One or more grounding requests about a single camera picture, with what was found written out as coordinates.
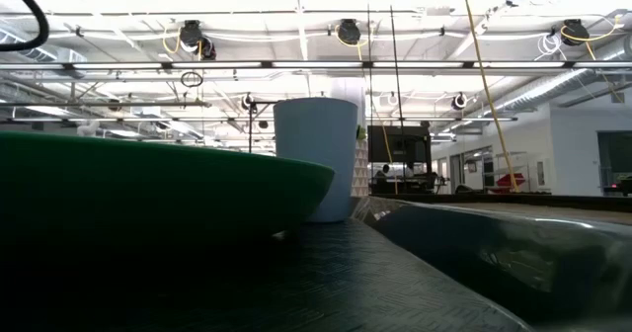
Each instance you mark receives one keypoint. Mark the grey triangle-patterned panel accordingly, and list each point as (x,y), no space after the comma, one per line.
(360,171)

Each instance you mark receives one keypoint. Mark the green bowl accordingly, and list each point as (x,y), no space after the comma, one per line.
(148,184)

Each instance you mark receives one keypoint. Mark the long ceiling light bar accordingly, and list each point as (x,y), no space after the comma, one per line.
(316,65)

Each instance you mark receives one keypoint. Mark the dark cluttered desk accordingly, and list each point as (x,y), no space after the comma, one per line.
(419,184)

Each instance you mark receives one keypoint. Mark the black monitor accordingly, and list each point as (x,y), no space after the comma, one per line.
(400,144)

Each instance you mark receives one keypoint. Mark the light blue cup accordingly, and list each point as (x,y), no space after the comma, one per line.
(316,134)

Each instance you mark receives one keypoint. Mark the silver ventilation duct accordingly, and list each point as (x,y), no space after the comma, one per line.
(29,55)
(558,82)

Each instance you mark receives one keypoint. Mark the person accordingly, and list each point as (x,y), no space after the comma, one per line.
(383,172)

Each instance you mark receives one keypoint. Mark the black table frame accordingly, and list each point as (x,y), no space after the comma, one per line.
(543,202)

